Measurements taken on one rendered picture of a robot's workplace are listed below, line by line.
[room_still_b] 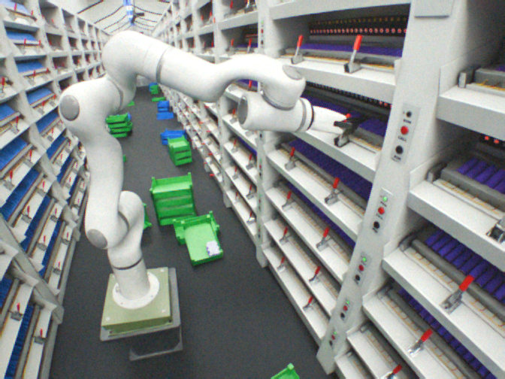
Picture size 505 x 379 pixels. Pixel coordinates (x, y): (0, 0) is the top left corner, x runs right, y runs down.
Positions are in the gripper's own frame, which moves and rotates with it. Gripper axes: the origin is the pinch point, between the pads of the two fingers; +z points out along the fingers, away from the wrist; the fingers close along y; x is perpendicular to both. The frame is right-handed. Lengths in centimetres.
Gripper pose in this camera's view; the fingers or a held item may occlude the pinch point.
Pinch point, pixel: (348, 121)
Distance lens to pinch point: 74.8
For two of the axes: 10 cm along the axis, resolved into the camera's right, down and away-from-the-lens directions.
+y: 3.9, 4.8, -7.9
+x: 1.6, -8.8, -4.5
